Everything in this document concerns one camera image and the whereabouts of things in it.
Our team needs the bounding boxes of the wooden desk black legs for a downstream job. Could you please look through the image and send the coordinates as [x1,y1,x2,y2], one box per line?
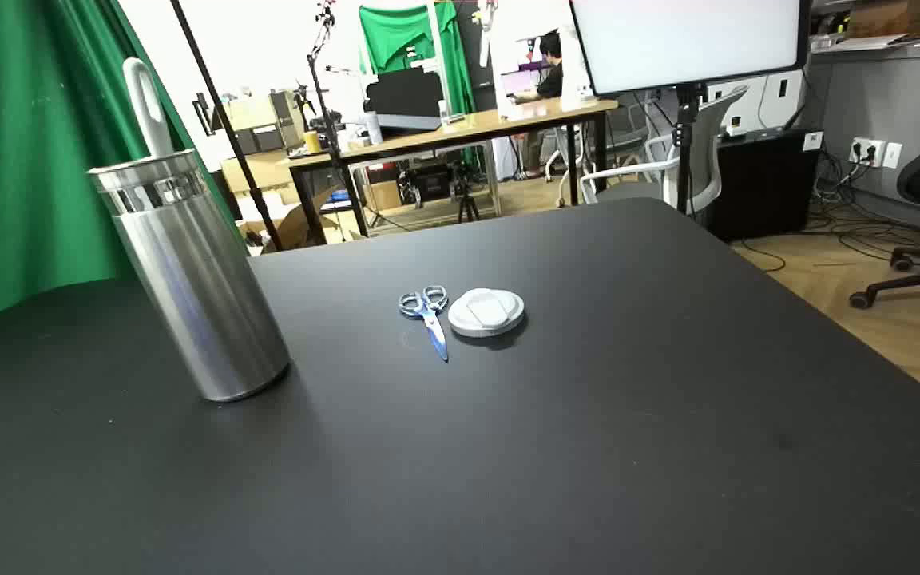
[287,96,622,243]

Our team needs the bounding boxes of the thin black pole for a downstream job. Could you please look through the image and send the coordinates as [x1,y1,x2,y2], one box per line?
[168,0,285,257]

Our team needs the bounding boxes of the blue handled scissors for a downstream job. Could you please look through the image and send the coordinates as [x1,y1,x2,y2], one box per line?
[395,280,452,363]

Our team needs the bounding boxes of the seated person in black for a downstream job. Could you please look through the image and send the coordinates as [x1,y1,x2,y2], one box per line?
[529,28,569,102]

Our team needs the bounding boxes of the white whiteboard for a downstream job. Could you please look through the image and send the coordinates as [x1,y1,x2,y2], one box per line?
[564,0,811,99]

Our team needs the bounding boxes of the cardboard box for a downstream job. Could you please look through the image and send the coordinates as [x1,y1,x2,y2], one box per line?
[219,147,319,257]

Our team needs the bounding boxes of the black camera arm stand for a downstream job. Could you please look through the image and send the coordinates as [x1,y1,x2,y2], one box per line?
[303,0,347,154]

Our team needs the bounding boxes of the white round case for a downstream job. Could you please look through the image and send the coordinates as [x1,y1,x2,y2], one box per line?
[445,285,529,344]

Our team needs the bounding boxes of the green curtain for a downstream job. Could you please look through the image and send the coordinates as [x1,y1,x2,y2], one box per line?
[0,0,239,331]

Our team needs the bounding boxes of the black cabinet box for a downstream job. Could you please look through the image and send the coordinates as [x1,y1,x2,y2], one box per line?
[703,128,828,243]

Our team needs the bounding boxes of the black monitor on desk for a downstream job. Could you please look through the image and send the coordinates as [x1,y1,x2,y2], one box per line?
[360,66,447,137]

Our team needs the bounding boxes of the stainless steel flask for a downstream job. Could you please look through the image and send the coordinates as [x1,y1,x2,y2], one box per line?
[86,145,294,407]

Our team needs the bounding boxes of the small black tripod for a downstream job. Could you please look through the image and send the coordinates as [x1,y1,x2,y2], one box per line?
[449,174,484,227]

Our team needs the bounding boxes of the white grey chair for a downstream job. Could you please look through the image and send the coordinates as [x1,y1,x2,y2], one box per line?
[586,88,746,217]

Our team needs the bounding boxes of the black display stand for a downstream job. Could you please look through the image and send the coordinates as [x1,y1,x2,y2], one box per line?
[669,80,698,214]

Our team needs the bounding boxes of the green hanging cloth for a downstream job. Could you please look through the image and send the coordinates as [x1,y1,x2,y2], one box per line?
[357,0,479,119]

